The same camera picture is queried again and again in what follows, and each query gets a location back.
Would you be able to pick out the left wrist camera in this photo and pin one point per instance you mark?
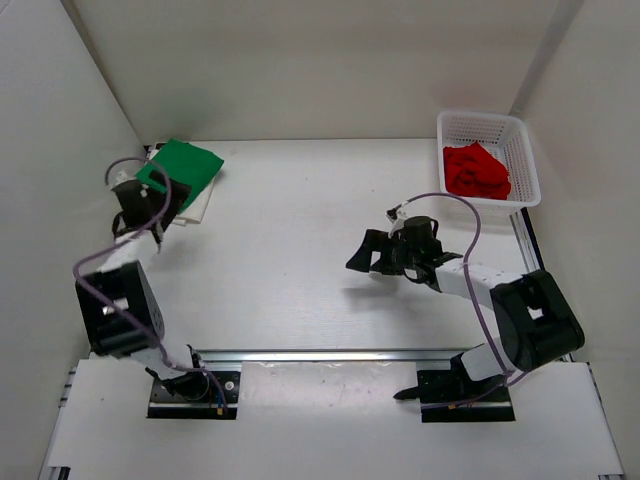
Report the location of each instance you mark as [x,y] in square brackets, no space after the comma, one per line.
[122,177]

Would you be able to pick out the green t shirt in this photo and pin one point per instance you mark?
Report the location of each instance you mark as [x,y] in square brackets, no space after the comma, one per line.
[184,163]

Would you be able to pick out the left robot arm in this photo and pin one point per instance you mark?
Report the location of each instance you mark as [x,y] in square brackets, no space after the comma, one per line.
[121,315]

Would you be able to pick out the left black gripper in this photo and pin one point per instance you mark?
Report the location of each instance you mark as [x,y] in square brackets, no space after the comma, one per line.
[178,194]

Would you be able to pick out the aluminium front rail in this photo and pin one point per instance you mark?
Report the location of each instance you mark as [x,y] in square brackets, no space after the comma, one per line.
[327,355]

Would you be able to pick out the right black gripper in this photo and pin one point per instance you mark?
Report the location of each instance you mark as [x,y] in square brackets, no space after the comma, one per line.
[376,241]

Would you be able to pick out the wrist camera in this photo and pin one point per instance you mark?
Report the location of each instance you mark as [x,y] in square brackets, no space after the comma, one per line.
[122,177]
[397,217]

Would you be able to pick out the red t shirt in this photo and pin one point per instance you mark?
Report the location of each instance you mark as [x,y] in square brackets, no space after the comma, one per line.
[471,171]

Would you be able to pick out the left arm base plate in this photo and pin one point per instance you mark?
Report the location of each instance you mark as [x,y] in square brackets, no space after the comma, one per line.
[212,396]

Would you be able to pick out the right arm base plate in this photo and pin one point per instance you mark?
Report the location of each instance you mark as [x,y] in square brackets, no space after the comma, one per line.
[451,396]

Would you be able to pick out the white t shirt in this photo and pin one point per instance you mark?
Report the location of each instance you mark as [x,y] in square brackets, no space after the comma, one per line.
[195,213]

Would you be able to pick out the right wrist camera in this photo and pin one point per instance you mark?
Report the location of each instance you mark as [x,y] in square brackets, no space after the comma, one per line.
[397,217]

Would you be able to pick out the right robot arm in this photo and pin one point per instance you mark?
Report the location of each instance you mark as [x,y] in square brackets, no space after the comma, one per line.
[536,325]

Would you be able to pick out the white plastic basket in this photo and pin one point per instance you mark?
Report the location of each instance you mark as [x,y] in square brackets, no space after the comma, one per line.
[504,137]

